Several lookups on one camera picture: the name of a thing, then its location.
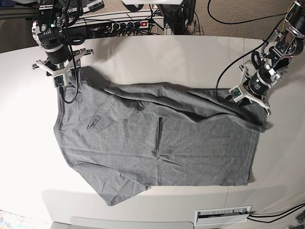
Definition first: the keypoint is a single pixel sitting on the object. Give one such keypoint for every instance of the black power strip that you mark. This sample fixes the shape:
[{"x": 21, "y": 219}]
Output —
[{"x": 138, "y": 25}]

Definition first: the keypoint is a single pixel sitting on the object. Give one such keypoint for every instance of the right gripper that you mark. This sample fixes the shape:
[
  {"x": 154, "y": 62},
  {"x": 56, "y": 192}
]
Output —
[{"x": 60, "y": 62}]

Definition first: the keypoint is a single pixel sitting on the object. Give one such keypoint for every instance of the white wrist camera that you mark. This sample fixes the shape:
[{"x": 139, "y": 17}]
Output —
[
  {"x": 60, "y": 81},
  {"x": 236, "y": 93}
]

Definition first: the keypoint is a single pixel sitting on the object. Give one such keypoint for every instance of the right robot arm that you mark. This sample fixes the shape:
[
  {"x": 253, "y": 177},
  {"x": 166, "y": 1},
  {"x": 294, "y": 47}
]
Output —
[{"x": 55, "y": 31}]

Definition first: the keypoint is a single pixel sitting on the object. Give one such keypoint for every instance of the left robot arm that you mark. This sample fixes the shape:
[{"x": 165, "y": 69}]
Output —
[{"x": 271, "y": 64}]

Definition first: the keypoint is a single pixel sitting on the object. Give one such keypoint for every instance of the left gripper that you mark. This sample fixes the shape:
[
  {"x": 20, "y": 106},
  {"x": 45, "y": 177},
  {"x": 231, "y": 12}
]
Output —
[{"x": 254, "y": 88}]

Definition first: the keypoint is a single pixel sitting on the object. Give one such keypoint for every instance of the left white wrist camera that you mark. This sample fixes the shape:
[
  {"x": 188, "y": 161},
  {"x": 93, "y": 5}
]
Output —
[{"x": 236, "y": 93}]

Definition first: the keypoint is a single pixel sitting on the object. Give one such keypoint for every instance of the white cable grommet box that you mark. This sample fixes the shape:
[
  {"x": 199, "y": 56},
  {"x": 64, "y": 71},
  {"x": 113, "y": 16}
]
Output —
[{"x": 221, "y": 216}]

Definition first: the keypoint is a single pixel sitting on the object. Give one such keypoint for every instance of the grey T-shirt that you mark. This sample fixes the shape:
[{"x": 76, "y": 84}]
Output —
[{"x": 122, "y": 139}]

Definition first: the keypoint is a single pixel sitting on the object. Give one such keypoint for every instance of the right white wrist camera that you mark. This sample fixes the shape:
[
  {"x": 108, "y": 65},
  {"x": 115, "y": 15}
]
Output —
[{"x": 60, "y": 81}]

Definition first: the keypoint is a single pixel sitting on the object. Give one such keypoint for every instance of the grey table leg column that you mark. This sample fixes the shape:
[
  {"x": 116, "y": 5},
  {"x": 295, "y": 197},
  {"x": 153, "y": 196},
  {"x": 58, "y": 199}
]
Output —
[{"x": 168, "y": 13}]

